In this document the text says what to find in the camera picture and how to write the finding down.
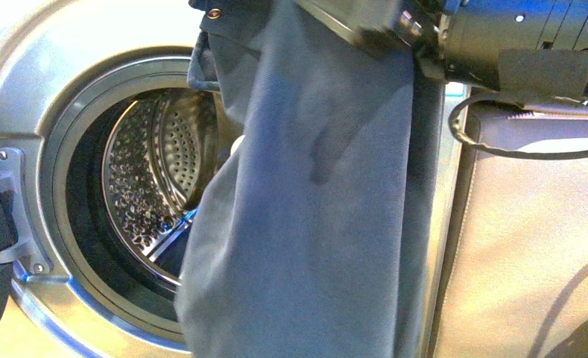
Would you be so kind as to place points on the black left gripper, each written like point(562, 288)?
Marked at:
point(382, 28)

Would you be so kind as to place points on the dark navy blue garment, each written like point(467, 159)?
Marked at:
point(311, 239)

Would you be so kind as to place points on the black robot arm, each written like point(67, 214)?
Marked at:
point(539, 47)

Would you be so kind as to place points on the grey front-load washing machine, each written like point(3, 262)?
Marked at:
point(105, 152)

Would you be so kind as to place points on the beige fabric sofa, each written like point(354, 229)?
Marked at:
point(515, 273)

